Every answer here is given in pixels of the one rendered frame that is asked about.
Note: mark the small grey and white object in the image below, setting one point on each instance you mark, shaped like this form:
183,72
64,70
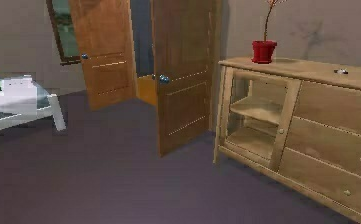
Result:
341,71

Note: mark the house plant in red pot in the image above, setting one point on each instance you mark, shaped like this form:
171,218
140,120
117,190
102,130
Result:
264,50

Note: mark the brown wooden room door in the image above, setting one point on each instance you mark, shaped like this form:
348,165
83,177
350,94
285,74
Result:
104,50
184,66

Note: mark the light wooden sideboard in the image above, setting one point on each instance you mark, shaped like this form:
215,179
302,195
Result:
314,126

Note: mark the round blue door knob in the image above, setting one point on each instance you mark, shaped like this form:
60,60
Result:
84,56
164,79

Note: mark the white glass top table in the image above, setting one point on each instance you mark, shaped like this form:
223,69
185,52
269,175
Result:
24,106

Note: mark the white box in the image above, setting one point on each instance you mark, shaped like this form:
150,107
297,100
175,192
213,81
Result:
19,87

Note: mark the dark framed wall picture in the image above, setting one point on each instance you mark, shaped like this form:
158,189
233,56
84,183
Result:
66,36

